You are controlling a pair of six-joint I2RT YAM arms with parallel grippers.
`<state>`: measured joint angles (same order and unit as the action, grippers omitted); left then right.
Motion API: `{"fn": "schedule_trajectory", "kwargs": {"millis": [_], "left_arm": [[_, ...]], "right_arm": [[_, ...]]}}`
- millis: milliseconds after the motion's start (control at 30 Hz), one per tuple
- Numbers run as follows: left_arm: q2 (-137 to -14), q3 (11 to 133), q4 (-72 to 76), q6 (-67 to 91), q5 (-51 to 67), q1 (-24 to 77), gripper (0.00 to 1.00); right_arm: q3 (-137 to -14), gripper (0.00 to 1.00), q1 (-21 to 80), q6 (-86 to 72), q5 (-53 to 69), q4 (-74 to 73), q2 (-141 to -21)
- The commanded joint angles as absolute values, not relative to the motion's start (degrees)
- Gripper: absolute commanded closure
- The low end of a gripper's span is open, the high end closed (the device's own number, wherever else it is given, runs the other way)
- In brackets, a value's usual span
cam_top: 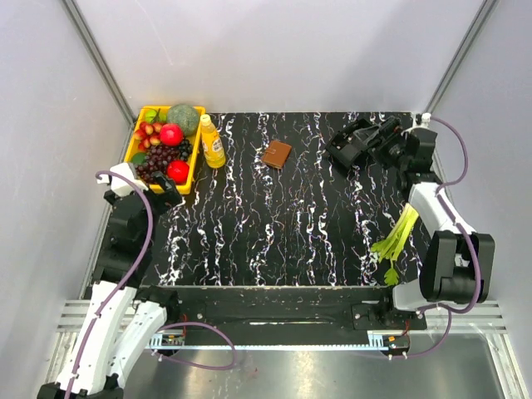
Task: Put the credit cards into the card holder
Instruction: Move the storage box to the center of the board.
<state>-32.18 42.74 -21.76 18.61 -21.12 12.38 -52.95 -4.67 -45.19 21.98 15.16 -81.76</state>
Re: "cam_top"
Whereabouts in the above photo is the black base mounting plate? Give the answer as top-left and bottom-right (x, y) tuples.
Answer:
(140, 285), (428, 348)

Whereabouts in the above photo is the red pomegranate lower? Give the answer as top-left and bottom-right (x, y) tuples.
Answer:
(166, 160), (190, 185)

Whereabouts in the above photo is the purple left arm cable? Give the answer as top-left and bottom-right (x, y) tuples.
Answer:
(62, 170), (238, 399)

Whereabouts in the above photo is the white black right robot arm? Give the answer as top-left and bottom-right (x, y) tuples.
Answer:
(370, 114), (495, 329)

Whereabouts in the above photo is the black plastic card box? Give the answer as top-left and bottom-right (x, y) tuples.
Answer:
(325, 119), (380, 170)

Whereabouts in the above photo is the small red fruit cluster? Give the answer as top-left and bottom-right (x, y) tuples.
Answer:
(133, 121), (163, 152)

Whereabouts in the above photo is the yellow juice bottle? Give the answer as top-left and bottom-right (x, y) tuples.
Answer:
(199, 114), (225, 169)

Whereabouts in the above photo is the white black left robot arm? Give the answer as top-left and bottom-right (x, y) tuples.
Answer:
(37, 162), (181, 398)

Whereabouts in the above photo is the green melon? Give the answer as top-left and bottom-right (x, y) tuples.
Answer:
(166, 104), (200, 136)

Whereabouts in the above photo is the yellow plastic fruit tray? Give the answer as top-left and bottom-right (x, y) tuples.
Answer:
(124, 106), (205, 195)

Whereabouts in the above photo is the green lime fruit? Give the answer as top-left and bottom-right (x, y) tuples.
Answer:
(130, 152), (146, 165)

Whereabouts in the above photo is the black grape bunch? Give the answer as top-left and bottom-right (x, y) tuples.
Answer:
(176, 138), (194, 162)

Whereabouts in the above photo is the brown leather card holder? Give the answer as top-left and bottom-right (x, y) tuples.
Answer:
(262, 140), (292, 170)

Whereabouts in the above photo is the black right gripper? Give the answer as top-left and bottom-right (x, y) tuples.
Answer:
(354, 116), (410, 171)

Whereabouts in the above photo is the red pomegranate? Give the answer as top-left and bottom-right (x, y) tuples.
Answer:
(160, 123), (184, 146)
(166, 160), (190, 185)

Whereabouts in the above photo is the red pomegranate upper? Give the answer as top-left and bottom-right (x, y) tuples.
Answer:
(160, 123), (184, 146)

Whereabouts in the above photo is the dark purple grape bunch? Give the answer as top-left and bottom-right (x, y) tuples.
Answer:
(134, 145), (177, 184)

